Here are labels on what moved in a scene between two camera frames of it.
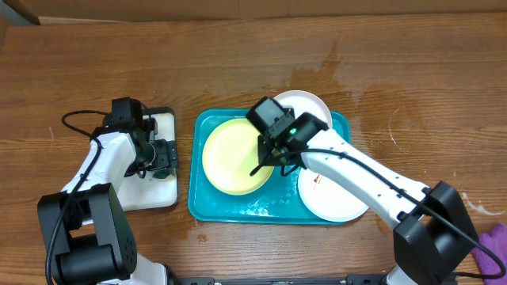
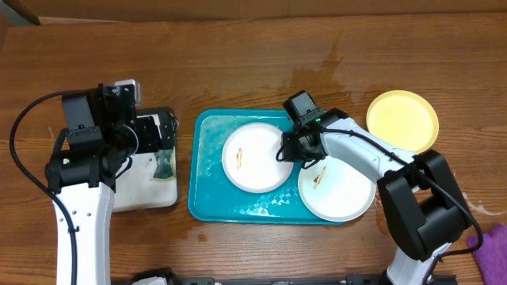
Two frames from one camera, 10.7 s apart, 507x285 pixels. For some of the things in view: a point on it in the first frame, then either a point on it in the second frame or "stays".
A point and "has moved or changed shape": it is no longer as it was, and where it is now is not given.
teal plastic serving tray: [277, 202] stays
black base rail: [352, 279] stays
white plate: [302, 102] has moved or changed shape
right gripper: [268, 156] -> [291, 154]
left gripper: [167, 153] -> [147, 127]
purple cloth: [497, 242] stays
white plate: [325, 199] stays
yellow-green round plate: [230, 153] -> [404, 119]
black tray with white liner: [139, 193] stays
